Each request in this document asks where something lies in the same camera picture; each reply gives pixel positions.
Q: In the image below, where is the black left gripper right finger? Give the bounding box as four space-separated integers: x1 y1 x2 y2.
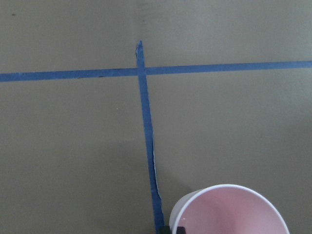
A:
177 226 185 234

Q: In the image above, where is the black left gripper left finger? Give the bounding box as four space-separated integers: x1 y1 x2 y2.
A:
159 226 169 234

